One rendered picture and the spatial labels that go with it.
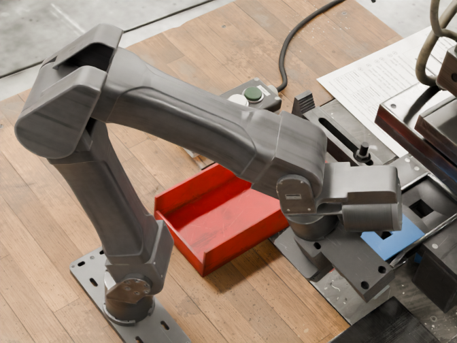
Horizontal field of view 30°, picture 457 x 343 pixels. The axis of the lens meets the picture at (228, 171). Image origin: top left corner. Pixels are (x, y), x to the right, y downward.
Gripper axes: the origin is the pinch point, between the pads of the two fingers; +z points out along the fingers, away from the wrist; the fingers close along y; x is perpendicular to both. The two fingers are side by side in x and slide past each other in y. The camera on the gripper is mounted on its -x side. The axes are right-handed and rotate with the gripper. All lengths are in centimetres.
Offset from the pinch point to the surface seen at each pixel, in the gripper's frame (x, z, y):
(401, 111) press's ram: 6.7, -4.7, 18.7
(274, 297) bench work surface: 4.4, 8.6, -9.0
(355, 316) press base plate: -4.2, 11.8, -2.4
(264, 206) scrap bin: 17.3, 11.9, -1.0
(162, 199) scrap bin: 24.0, 1.9, -11.6
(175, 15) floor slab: 149, 129, 33
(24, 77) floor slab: 149, 104, -20
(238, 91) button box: 36.9, 14.1, 9.1
